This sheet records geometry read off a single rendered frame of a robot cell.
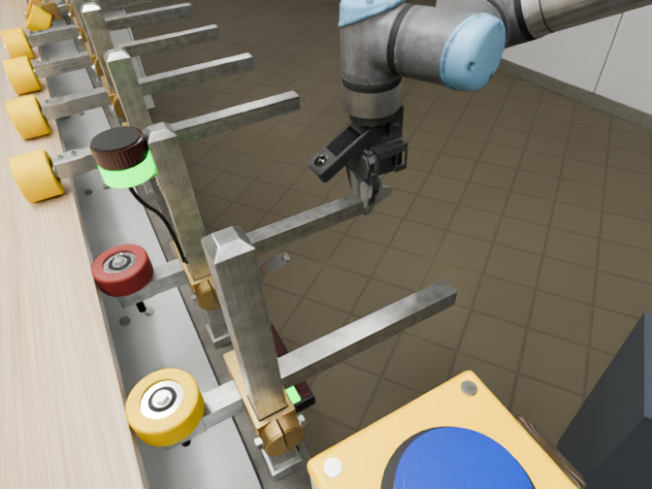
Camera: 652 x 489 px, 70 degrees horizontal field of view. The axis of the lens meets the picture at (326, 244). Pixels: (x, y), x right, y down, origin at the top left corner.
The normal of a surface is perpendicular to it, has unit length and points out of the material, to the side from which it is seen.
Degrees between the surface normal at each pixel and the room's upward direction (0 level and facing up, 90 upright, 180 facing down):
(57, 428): 0
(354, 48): 90
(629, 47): 90
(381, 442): 0
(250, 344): 90
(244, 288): 90
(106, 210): 0
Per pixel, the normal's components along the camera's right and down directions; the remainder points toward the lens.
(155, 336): -0.04, -0.73
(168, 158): 0.48, 0.58
